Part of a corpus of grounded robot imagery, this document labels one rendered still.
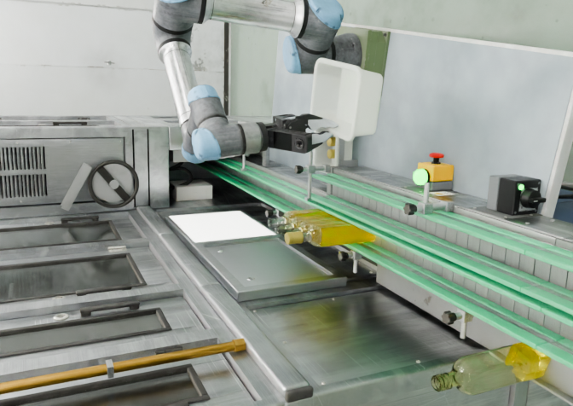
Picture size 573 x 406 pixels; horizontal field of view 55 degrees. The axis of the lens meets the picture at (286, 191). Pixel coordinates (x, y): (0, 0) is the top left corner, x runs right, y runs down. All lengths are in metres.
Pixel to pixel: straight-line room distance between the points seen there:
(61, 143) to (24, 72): 2.75
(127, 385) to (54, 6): 4.34
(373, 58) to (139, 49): 3.70
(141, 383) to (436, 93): 1.07
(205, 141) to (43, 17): 4.07
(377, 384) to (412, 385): 0.09
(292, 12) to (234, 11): 0.17
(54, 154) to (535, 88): 1.86
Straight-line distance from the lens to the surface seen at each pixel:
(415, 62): 1.71
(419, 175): 1.52
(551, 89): 1.36
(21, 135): 2.46
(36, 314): 1.57
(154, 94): 5.31
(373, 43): 1.80
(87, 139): 2.49
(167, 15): 1.58
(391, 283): 1.62
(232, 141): 1.26
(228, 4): 1.59
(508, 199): 1.32
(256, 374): 1.17
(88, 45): 5.23
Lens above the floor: 1.79
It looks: 24 degrees down
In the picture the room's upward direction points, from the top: 94 degrees counter-clockwise
